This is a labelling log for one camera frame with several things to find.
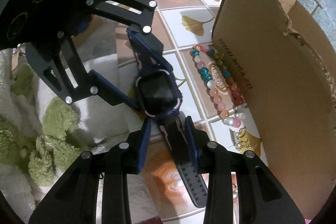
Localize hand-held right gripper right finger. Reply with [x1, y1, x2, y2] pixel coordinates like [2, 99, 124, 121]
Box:
[184, 116, 306, 224]

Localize cardboard box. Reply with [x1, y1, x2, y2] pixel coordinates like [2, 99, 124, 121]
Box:
[211, 0, 336, 222]

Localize green white fleece clothing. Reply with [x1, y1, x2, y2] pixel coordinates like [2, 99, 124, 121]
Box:
[0, 43, 132, 214]

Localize multicoloured bead bracelet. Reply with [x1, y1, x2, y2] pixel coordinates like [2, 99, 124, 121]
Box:
[192, 43, 246, 128]

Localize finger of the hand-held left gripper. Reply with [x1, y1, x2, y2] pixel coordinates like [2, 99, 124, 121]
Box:
[25, 34, 140, 111]
[87, 0, 174, 77]

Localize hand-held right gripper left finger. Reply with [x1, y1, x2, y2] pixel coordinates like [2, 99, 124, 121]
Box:
[28, 118, 153, 224]

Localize dark blue smart watch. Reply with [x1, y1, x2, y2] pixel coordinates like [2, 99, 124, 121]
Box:
[127, 30, 210, 208]

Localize gold rings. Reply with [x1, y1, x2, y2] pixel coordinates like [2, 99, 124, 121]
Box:
[236, 128, 252, 142]

